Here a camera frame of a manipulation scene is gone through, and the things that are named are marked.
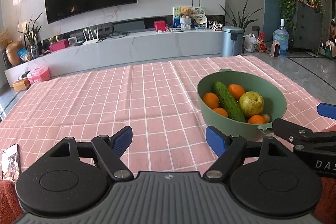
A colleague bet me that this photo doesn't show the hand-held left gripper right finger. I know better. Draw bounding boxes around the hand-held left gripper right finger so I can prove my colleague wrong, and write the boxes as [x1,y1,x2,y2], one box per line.
[203,126,290,179]

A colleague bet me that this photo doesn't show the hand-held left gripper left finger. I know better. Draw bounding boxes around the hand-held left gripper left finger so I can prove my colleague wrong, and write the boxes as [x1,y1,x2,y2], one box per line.
[46,126,133,180]

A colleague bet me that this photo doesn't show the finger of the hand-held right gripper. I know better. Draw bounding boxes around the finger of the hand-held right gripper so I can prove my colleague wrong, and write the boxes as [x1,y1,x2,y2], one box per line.
[272,118,336,146]
[317,103,336,119]

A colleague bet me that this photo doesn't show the green plastic bowl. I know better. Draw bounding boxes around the green plastic bowl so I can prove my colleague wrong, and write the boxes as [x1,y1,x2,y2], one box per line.
[197,69,287,136]

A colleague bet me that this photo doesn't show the orange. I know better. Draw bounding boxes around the orange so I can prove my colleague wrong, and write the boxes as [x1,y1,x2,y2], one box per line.
[227,84,246,101]
[212,107,228,118]
[202,92,220,110]

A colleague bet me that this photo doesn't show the small mandarin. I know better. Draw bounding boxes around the small mandarin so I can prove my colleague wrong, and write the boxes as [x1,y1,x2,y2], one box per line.
[247,114,266,125]

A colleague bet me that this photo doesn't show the green cucumber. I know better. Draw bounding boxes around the green cucumber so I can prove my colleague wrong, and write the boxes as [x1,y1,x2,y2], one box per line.
[212,81,247,123]

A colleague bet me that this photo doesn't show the pink checked tablecloth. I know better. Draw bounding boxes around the pink checked tablecloth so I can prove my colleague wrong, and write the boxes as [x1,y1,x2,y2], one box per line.
[0,55,336,182]

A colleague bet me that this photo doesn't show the yellow-green pear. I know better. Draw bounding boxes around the yellow-green pear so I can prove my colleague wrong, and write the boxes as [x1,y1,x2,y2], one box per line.
[238,91,264,119]

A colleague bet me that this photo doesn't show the small pink heater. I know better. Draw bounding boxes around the small pink heater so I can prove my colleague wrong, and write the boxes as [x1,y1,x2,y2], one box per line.
[270,40,282,58]

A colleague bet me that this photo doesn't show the blue water bottle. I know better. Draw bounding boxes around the blue water bottle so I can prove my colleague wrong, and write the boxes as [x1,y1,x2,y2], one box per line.
[273,19,289,56]

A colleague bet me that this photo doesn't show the grey drawer cabinet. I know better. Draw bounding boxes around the grey drawer cabinet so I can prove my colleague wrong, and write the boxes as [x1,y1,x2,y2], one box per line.
[291,1,324,51]

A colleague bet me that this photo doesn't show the red gift bag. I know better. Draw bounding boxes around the red gift bag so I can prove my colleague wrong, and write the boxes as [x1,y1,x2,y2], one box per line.
[256,32,267,52]

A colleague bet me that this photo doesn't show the white marble media console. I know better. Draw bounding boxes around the white marble media console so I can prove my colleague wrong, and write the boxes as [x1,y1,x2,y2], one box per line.
[5,29,229,88]

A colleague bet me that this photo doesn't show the white plastic bag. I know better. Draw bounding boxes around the white plastic bag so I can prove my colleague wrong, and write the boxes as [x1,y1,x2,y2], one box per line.
[244,33,257,53]

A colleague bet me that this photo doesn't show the grey pedal trash can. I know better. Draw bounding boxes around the grey pedal trash can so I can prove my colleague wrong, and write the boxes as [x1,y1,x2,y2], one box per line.
[222,26,244,56]

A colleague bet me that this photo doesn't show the white router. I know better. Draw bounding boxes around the white router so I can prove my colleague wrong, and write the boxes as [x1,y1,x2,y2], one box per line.
[82,27,100,45]

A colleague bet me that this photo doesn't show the pink storage container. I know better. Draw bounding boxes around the pink storage container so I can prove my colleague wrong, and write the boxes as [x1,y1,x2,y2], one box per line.
[27,66,51,85]

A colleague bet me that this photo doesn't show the smartphone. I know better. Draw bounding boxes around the smartphone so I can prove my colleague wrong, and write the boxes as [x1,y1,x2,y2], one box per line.
[2,143,21,182]

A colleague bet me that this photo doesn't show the pink flat box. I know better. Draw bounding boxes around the pink flat box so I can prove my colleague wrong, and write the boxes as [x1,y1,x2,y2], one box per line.
[49,39,69,53]

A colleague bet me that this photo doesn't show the brown cardboard box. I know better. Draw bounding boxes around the brown cardboard box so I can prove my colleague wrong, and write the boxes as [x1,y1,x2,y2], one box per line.
[12,78,31,91]

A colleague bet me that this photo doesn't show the trailing green potted plant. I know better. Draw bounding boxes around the trailing green potted plant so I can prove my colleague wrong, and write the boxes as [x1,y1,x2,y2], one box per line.
[272,0,302,30]

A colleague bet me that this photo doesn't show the round paper fan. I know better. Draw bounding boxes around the round paper fan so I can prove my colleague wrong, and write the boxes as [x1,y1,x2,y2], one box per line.
[193,10,208,25]

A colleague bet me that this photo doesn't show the long-leaf potted plant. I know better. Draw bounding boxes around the long-leaf potted plant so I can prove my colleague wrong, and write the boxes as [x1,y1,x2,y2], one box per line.
[219,0,263,35]

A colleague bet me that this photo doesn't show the teddy bear in white vase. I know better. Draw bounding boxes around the teddy bear in white vase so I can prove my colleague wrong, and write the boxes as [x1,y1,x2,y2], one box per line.
[179,7,192,31]

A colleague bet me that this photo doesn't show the colourful picture board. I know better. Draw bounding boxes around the colourful picture board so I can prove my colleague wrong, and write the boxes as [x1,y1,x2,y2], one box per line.
[173,6,204,29]

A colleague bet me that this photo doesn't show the brown ceramic vase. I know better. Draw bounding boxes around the brown ceramic vase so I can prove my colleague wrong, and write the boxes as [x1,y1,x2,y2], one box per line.
[5,41,23,66]

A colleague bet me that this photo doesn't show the thin-leaf potted plant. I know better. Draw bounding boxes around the thin-leaf potted plant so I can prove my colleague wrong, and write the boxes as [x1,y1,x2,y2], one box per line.
[18,13,44,56]

